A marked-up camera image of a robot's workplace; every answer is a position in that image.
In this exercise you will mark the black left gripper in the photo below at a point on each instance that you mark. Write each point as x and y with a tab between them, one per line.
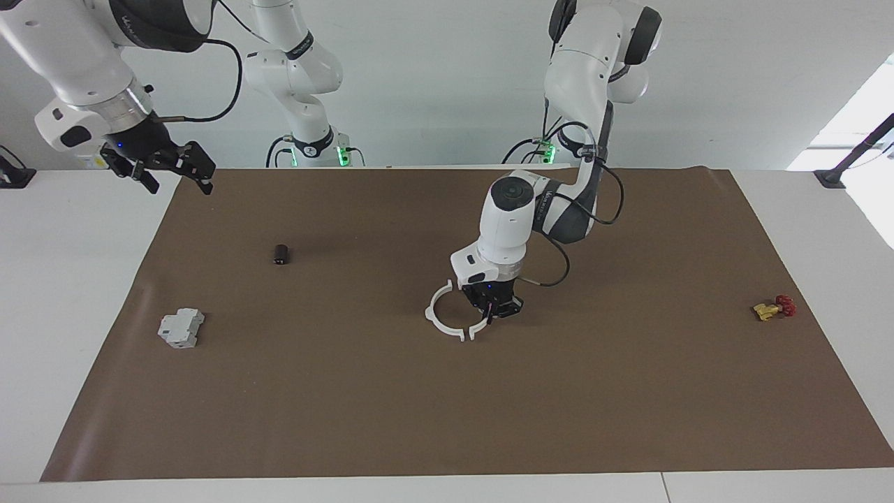
506	297

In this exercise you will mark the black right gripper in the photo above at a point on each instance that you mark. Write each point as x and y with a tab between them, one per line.
157	150

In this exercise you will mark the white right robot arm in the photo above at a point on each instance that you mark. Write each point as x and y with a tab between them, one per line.
77	56

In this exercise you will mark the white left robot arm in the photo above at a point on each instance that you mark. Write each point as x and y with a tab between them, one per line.
510	216

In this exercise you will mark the white box with yellow label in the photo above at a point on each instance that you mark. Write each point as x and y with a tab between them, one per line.
91	162

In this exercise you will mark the brown table mat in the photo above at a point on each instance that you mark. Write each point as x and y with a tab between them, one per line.
447	405

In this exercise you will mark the small black cylinder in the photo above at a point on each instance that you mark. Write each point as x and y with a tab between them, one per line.
281	254

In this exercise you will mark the grey circuit breaker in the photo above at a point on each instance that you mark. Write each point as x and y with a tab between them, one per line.
180	328

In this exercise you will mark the small black clamp bracket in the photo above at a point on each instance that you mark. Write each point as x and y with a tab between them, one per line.
15	176

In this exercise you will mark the black stand bracket with rod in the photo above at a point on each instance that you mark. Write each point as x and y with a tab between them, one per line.
855	150

